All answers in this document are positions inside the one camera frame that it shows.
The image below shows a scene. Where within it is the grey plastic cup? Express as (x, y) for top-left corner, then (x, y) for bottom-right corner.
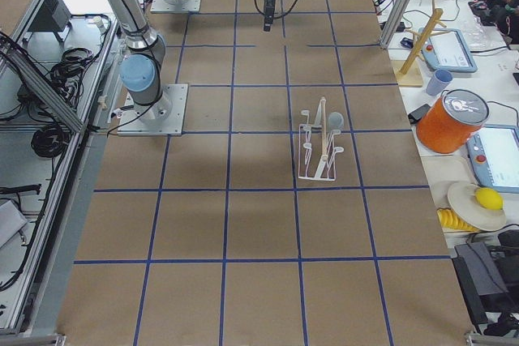
(328, 112), (345, 131)

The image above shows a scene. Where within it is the blue cup on desk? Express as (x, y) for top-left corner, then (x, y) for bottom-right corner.
(425, 69), (453, 96)

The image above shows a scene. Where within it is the wooden mug tree stand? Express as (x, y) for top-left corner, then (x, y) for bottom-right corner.
(392, 0), (446, 87)

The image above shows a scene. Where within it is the black power adapter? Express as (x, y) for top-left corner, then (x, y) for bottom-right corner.
(408, 104), (431, 125)

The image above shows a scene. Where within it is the far teach pendant tablet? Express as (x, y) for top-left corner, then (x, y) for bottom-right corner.
(421, 28), (478, 73)

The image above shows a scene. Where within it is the teach pendant tablet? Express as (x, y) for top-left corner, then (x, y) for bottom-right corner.
(421, 28), (478, 73)
(466, 125), (518, 194)

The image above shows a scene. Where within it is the orange cylindrical container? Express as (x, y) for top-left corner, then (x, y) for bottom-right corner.
(416, 89), (489, 154)

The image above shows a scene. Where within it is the beige square tray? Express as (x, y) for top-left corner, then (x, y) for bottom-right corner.
(421, 156), (477, 208)

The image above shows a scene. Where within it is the near teach pendant tablet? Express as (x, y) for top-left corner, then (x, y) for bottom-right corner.
(466, 125), (518, 194)

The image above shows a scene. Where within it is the beige round plate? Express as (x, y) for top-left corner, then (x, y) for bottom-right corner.
(447, 182), (507, 231)

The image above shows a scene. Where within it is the yellow lemon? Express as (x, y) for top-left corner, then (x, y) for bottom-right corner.
(474, 187), (504, 211)

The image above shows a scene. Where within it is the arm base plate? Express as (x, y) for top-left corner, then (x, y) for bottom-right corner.
(151, 0), (201, 14)
(117, 83), (189, 136)

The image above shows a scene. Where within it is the aluminium frame post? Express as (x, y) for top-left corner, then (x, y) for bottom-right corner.
(379, 0), (431, 49)

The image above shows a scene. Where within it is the white wire cup rack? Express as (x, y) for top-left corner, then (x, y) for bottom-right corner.
(298, 96), (344, 182)

